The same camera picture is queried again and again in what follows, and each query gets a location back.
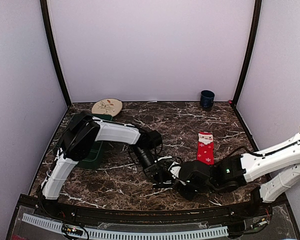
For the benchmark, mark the green plastic divider tray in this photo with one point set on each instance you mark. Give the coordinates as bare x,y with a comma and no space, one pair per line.
92,155

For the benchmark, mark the dark blue mug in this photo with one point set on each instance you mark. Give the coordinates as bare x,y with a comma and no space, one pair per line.
207,100

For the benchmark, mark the red Santa Christmas sock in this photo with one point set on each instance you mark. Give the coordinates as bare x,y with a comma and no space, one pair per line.
205,148

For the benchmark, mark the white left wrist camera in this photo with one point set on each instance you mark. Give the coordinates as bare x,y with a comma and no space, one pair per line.
164,158

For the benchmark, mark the left black frame post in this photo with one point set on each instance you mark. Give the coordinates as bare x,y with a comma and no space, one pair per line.
53,51

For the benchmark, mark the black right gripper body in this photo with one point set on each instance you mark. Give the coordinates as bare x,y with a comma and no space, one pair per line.
188,195

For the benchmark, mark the beige decorated plate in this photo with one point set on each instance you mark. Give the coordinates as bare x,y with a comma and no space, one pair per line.
107,106

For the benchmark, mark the black frame post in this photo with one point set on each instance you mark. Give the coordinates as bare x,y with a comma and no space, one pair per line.
249,51
53,51

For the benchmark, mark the white slotted cable duct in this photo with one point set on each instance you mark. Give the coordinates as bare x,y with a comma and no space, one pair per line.
76,232

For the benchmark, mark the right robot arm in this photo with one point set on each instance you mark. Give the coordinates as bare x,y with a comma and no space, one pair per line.
236,171

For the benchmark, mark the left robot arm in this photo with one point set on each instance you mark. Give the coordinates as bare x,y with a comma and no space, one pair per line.
65,157

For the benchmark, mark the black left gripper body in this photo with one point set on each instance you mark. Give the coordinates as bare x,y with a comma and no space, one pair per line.
143,161

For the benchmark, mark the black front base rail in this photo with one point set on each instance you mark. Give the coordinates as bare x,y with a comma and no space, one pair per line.
228,214

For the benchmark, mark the right black frame post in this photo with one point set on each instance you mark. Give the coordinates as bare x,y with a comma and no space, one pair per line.
249,51

